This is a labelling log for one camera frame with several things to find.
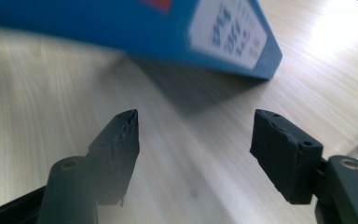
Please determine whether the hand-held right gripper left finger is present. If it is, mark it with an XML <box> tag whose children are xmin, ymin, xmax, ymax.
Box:
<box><xmin>86</xmin><ymin>108</ymin><xmax>141</xmax><ymax>207</ymax></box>

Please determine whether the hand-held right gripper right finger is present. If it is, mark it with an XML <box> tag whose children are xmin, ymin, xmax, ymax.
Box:
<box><xmin>249</xmin><ymin>108</ymin><xmax>324</xmax><ymax>205</ymax></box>

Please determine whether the blue box with white label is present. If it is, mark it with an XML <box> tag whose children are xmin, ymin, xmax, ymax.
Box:
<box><xmin>0</xmin><ymin>0</ymin><xmax>283</xmax><ymax>80</ymax></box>

